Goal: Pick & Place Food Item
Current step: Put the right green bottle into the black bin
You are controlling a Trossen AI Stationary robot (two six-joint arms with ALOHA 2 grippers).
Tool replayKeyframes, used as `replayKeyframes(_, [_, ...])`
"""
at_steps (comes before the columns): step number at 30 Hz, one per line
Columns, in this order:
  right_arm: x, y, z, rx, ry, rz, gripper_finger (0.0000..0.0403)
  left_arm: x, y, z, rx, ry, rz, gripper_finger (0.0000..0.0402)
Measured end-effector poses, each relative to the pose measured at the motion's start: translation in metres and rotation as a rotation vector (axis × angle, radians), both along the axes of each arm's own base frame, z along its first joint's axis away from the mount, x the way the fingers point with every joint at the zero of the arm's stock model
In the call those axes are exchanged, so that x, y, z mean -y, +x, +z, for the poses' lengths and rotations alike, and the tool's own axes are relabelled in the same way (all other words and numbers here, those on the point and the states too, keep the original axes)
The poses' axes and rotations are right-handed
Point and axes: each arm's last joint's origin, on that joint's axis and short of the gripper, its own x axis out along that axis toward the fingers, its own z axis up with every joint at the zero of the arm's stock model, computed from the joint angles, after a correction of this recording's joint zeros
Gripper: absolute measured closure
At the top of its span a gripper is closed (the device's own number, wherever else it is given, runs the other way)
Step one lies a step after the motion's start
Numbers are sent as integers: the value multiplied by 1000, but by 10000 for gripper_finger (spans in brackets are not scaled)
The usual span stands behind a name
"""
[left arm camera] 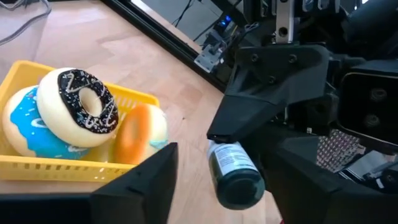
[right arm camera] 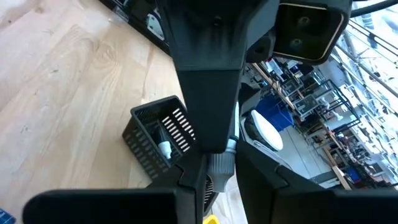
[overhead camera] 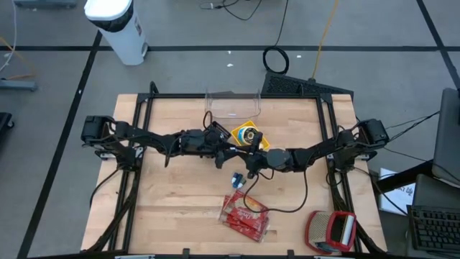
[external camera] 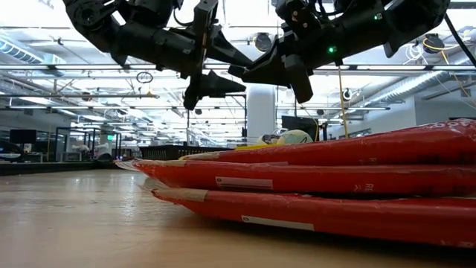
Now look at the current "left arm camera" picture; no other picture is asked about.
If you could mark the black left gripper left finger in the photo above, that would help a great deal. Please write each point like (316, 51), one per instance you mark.
(140, 199)

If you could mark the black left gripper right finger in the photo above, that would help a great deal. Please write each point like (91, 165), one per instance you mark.
(311, 202)

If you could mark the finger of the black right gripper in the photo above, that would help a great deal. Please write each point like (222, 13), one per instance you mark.
(292, 130)
(267, 81)

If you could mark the dark green bottle white label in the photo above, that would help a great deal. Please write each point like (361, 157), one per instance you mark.
(236, 180)

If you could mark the chocolate iced donut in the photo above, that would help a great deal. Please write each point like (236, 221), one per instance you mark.
(62, 118)

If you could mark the blue iced donut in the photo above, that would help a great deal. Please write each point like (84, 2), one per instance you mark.
(28, 130)

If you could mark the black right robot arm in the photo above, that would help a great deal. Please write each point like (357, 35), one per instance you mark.
(373, 25)

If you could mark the yellow plastic basket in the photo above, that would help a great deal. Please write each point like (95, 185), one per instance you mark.
(46, 169)

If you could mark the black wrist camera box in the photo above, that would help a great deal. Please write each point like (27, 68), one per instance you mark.
(373, 105)

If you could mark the grey mounting bracket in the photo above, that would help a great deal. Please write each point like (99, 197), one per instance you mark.
(206, 59)

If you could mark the black table frame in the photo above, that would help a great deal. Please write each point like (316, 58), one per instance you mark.
(161, 40)

